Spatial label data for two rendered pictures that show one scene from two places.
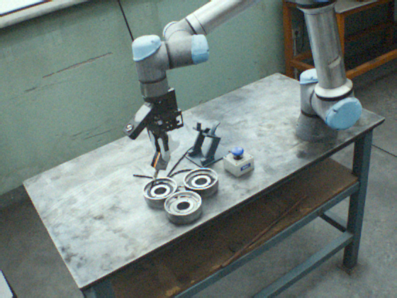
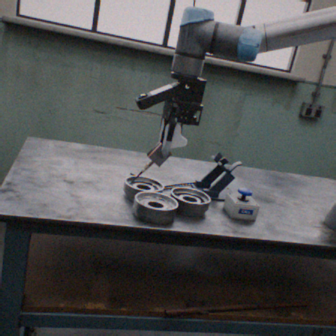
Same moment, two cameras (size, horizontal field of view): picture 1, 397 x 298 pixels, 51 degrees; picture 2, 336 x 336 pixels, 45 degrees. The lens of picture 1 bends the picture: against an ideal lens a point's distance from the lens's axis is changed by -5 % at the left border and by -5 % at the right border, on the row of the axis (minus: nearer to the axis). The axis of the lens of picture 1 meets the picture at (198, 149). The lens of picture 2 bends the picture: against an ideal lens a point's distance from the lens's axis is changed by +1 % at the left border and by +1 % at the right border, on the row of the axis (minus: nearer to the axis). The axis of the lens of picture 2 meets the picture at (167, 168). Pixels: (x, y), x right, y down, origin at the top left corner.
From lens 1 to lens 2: 0.46 m
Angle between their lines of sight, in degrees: 20
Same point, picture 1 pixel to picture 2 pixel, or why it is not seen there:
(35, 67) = (113, 95)
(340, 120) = not seen: outside the picture
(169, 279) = (100, 294)
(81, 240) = (33, 186)
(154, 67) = (195, 39)
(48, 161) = not seen: hidden behind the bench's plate
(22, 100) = (88, 117)
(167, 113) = (187, 102)
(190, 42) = (243, 28)
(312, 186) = (320, 300)
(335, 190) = not seen: outside the picture
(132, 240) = (82, 208)
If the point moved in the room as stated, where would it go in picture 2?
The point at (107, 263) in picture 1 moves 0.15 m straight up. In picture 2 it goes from (37, 210) to (45, 145)
